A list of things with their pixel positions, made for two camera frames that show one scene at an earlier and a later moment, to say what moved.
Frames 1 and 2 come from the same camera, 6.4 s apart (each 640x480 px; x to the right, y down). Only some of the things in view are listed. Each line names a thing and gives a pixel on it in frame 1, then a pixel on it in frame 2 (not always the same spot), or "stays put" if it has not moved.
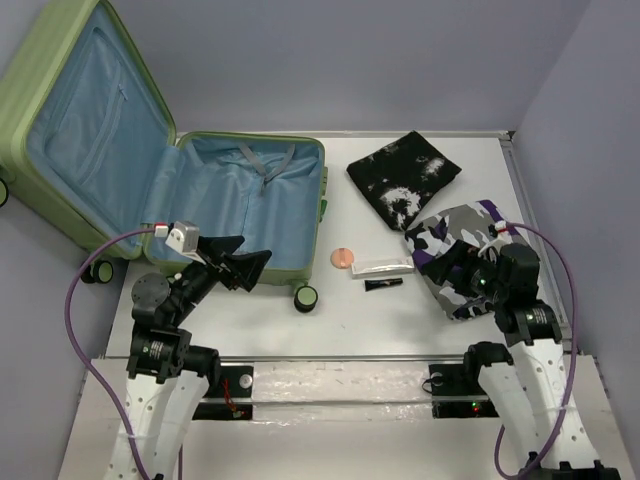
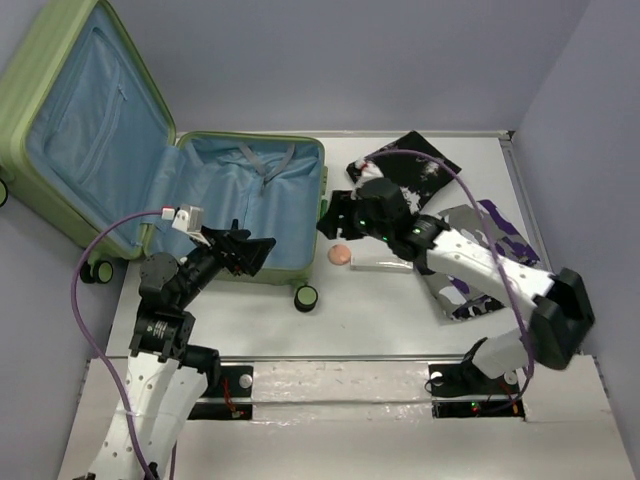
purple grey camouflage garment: (470, 225) stays put
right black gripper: (462, 255) -> (341, 203)
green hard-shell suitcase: (86, 138) stays put
